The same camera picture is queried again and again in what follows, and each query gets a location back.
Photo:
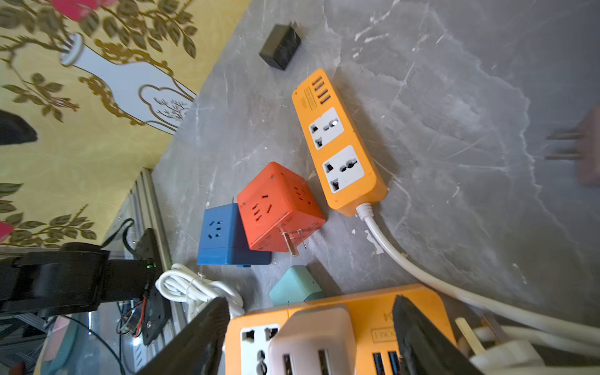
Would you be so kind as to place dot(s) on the pink usb charger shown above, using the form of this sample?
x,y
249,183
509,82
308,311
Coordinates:
x,y
586,152
314,341

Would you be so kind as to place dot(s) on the red cube adapter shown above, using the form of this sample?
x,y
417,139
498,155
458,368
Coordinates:
x,y
278,211

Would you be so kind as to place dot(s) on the teal small adapter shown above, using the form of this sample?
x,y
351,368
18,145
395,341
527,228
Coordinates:
x,y
297,285

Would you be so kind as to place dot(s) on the black charger block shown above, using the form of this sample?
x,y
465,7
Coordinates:
x,y
280,46

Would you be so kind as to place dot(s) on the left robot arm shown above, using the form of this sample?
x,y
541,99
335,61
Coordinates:
x,y
76,278

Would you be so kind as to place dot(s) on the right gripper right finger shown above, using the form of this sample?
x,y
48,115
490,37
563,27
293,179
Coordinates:
x,y
423,348

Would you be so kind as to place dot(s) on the blue cube adapter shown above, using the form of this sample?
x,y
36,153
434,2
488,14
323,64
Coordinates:
x,y
223,241

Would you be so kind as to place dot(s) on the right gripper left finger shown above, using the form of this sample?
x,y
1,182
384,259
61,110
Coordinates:
x,y
198,348

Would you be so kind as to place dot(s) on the orange power strip with adapters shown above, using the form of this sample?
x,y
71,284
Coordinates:
x,y
347,173

